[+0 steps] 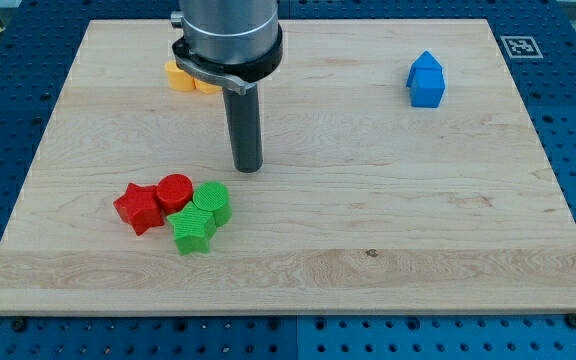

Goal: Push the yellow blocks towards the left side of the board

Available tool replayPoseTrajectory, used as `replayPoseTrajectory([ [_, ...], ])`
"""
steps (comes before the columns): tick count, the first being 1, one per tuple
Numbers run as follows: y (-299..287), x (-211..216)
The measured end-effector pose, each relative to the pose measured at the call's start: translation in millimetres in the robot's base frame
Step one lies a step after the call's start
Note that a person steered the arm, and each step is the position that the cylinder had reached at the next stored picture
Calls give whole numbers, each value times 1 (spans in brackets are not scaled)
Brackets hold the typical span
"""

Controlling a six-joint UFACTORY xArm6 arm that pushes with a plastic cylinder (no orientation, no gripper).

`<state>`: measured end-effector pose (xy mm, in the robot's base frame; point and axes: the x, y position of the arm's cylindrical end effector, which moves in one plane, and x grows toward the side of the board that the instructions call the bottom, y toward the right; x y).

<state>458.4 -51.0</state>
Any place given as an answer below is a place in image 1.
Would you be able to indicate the black flange clamp ring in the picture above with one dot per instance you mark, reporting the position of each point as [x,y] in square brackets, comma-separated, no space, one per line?
[238,78]

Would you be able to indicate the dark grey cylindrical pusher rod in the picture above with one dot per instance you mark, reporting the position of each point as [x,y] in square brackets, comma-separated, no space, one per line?
[243,119]

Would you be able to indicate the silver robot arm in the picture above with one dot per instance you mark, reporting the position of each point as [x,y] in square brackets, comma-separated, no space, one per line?
[232,44]

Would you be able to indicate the wooden board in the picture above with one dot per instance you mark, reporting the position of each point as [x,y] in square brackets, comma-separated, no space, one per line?
[364,204]

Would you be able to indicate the yellow block right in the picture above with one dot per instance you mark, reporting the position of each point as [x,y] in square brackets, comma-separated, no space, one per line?
[205,87]

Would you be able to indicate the yellow block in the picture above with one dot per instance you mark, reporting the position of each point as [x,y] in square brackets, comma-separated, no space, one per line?
[178,79]
[205,87]

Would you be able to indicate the yellow block left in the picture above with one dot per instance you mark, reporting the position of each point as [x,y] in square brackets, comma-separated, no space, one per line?
[178,79]

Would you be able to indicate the green cylinder block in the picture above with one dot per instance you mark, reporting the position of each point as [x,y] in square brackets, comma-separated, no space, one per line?
[214,197]

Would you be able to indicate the red cylinder block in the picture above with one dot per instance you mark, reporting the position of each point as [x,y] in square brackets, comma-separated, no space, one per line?
[173,193]

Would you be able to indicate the green star block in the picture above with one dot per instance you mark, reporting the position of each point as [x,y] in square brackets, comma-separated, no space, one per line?
[192,228]

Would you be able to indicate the red star block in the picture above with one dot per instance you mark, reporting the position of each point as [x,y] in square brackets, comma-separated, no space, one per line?
[139,208]

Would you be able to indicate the blue cube block front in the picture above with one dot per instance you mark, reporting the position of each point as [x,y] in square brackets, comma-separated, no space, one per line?
[426,88]

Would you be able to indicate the blue pentagon block rear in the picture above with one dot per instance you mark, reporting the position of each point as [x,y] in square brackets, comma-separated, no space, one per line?
[426,61]

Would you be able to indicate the fiducial marker tag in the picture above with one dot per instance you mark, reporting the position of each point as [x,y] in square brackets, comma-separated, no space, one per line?
[521,47]

